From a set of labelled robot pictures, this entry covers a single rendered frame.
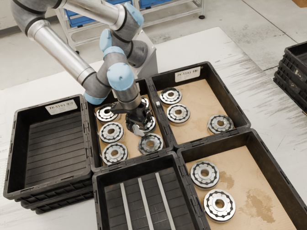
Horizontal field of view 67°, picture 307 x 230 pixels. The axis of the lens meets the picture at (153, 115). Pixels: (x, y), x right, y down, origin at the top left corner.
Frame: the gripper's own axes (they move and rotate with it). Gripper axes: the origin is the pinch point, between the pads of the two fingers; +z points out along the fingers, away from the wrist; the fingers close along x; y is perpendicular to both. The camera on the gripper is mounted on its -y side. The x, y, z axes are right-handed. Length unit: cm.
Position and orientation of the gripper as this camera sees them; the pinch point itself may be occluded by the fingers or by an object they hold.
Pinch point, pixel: (139, 128)
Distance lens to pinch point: 97.7
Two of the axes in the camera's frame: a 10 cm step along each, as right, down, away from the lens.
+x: 4.9, -7.7, 4.2
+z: 1.8, 5.5, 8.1
